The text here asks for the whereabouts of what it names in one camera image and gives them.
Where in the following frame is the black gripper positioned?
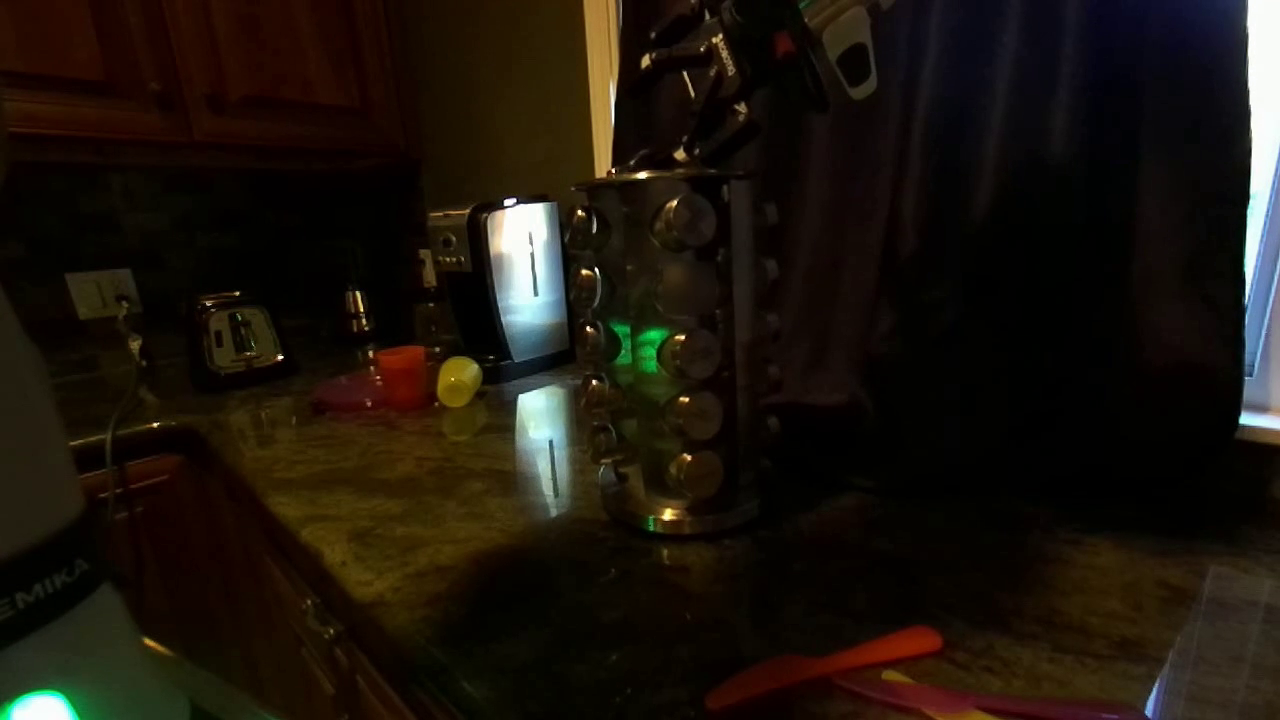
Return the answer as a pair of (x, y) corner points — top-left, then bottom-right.
(637, 0), (818, 172)

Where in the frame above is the stainless steel coffee maker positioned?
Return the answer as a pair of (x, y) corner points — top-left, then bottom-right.
(467, 193), (574, 384)

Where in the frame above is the dark window curtain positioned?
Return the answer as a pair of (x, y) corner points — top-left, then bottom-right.
(611, 0), (1257, 506)

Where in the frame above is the yellow-green plastic cup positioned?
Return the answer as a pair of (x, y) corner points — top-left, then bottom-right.
(431, 351), (489, 414)

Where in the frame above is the small metal shaker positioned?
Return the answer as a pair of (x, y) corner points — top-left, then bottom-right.
(341, 284), (378, 364)

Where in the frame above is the orange plastic cup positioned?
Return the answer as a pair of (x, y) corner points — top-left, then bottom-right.
(372, 342), (440, 417)

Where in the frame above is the purple plastic cup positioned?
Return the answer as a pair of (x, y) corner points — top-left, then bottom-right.
(311, 364), (389, 420)

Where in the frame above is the silver toaster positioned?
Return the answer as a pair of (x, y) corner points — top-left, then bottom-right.
(194, 289), (291, 388)

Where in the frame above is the orange plastic spatula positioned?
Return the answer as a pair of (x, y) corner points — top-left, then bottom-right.
(700, 622), (950, 717)

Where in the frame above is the brown wooden base cabinet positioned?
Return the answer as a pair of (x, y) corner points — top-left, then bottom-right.
(75, 445), (419, 720)

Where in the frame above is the clear plastic container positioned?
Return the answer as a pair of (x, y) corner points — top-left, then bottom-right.
(1139, 557), (1280, 720)

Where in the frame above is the dark wall switch plate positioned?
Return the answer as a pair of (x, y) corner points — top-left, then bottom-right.
(423, 205), (478, 281)

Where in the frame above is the brown wooden wall cabinet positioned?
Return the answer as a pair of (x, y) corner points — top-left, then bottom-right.
(0, 0), (412, 167)

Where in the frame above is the thin grey power cord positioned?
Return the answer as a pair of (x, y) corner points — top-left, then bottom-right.
(94, 295), (154, 464)

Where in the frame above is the white wall outlet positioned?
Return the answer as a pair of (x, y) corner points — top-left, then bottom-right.
(58, 265), (143, 329)

